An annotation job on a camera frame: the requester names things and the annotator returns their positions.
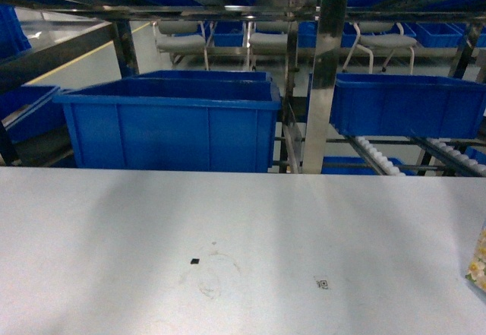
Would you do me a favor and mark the large blue bin behind table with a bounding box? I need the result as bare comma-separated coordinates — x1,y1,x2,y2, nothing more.
54,78,281,172

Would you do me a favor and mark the grey chair left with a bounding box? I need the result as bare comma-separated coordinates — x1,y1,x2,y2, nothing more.
153,21,210,71

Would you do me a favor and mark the blue bin on roller rack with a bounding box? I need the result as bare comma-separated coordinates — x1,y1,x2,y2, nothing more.
330,74,485,139

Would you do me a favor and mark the grey chair right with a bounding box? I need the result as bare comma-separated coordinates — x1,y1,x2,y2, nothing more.
342,21,418,75

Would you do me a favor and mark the blue bin far left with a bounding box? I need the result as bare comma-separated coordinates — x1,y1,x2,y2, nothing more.
1,85,66,143

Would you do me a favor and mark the steel rack upright post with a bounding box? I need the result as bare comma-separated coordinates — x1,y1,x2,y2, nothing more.
302,0,347,174

